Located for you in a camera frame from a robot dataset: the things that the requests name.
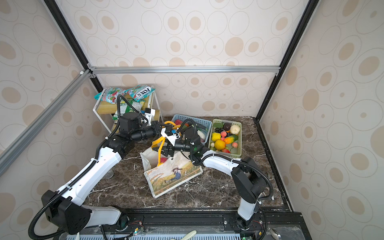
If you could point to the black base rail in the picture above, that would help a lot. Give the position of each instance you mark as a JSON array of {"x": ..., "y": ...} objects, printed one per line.
[{"x": 290, "y": 225}]

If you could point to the yellow lemon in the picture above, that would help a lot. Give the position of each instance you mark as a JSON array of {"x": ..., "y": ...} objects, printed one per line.
[{"x": 220, "y": 145}]

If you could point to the teal Fox's candy bag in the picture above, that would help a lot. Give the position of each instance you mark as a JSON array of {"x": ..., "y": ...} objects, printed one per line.
[{"x": 140, "y": 92}]

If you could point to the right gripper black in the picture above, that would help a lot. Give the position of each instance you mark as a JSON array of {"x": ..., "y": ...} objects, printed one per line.
[{"x": 165, "y": 150}]

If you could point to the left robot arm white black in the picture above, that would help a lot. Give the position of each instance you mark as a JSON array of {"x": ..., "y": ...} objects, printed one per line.
[{"x": 65, "y": 207}]

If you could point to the horizontal aluminium frame bar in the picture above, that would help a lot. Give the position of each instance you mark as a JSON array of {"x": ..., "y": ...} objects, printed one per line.
[{"x": 184, "y": 70}]

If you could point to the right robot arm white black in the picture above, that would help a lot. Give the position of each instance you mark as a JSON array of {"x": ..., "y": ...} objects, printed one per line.
[{"x": 251, "y": 183}]

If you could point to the blue plastic vegetable basket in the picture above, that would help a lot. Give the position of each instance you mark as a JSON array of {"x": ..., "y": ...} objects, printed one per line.
[{"x": 202, "y": 125}]

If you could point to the clear plastic cup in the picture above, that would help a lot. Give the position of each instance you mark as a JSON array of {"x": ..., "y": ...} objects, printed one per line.
[{"x": 109, "y": 174}]

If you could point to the white grocery bag yellow handles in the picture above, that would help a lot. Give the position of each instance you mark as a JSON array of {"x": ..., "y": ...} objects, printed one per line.
[{"x": 177, "y": 170}]

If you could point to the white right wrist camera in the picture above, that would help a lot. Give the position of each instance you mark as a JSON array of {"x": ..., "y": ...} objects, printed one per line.
[{"x": 170, "y": 134}]

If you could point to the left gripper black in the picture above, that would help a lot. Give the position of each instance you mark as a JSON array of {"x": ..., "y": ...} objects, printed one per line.
[{"x": 157, "y": 128}]

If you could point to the green plastic fruit basket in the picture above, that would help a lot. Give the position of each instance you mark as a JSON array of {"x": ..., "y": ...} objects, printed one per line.
[{"x": 231, "y": 133}]

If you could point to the left slanted aluminium frame bar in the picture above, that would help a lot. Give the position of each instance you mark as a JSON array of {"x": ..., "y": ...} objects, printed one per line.
[{"x": 26, "y": 137}]

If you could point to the red green candy bag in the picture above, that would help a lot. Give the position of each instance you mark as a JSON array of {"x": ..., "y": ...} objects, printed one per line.
[{"x": 110, "y": 95}]

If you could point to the green snack packet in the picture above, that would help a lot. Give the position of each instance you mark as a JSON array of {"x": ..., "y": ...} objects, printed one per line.
[{"x": 125, "y": 108}]

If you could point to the yellow bell pepper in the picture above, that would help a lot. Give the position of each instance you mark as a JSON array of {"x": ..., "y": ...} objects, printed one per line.
[{"x": 216, "y": 136}]

